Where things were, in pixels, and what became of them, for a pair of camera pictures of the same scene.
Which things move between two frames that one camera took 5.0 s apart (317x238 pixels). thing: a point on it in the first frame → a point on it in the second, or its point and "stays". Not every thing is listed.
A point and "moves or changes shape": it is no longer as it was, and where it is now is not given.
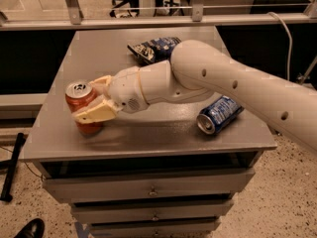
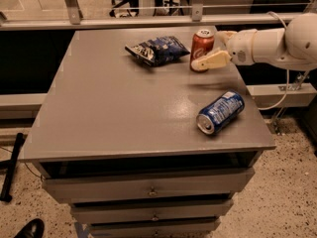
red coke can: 78,94 moves or changes shape
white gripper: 125,89 → 242,48
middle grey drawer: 111,210 stays
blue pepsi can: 217,115 stays
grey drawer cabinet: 162,171 stays
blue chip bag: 154,51 stays
